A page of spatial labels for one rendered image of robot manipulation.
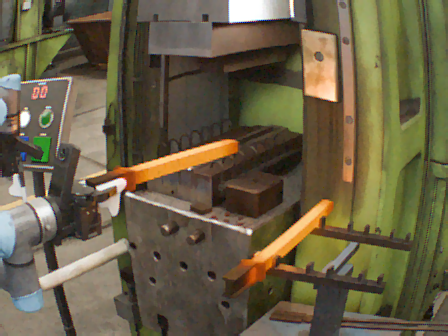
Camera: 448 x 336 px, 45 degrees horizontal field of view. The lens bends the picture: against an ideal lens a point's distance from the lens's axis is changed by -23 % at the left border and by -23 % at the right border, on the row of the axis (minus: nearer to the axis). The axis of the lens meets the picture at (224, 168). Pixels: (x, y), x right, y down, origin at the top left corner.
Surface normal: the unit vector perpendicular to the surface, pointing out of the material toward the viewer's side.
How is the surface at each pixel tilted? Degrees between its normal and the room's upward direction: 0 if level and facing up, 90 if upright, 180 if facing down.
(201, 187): 90
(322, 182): 90
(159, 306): 90
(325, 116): 90
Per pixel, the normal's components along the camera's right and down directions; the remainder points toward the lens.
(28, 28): 0.62, 0.07
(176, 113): 0.81, 0.19
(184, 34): -0.58, 0.27
